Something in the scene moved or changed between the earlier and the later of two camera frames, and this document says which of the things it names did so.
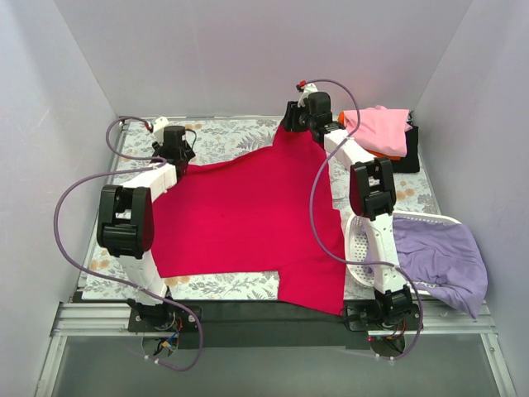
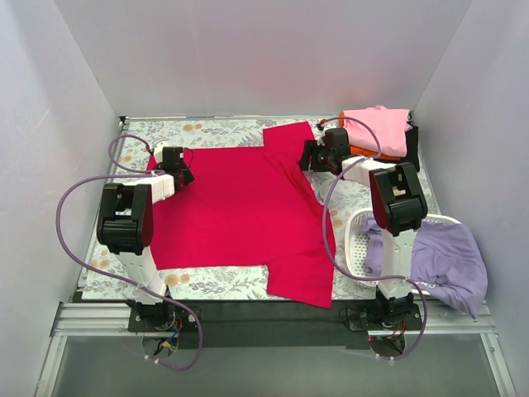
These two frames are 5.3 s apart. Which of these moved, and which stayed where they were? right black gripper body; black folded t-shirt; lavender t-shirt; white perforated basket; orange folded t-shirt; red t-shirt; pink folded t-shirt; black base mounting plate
Moved: red t-shirt; right black gripper body
Stayed: pink folded t-shirt; white perforated basket; black base mounting plate; black folded t-shirt; orange folded t-shirt; lavender t-shirt
